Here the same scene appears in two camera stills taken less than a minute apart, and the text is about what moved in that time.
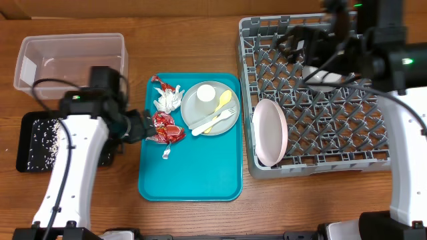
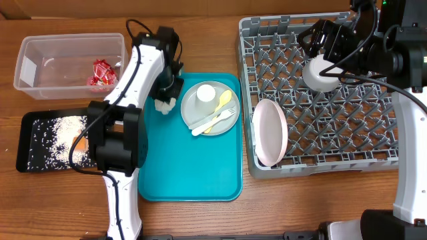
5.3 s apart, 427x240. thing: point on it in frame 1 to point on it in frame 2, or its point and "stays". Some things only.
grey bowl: [320, 76] stays
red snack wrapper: [167, 132] to [104, 74]
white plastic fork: [226, 115] stays
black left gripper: [138, 130] to [174, 90]
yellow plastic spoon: [225, 98] stays
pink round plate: [270, 130] stays
